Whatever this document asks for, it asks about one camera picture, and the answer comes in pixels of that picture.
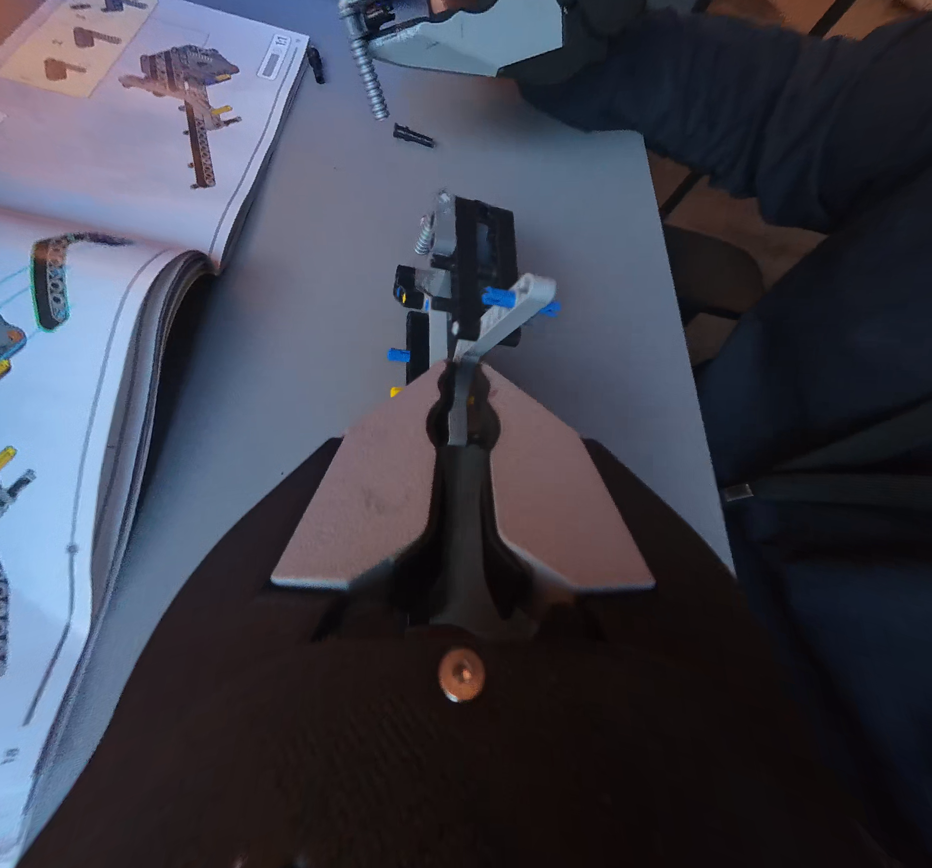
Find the person's torso and legs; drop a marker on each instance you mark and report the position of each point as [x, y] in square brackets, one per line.
[837, 519]

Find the grey lego spring shock absorber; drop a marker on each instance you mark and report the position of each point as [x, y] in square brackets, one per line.
[368, 75]

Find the lego instruction booklet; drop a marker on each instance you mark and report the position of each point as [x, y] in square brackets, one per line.
[109, 155]

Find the person's right forearm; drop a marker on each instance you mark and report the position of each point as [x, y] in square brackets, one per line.
[764, 104]

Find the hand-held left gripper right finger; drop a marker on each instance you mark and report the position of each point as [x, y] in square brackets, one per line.
[560, 511]

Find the black and grey lego assembly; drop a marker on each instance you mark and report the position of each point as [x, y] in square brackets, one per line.
[480, 257]

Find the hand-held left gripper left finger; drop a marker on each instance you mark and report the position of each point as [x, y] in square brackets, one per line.
[357, 504]

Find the black chair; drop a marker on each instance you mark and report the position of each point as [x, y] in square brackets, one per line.
[710, 267]

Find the black lego pin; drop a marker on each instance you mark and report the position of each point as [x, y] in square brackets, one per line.
[413, 135]
[317, 65]

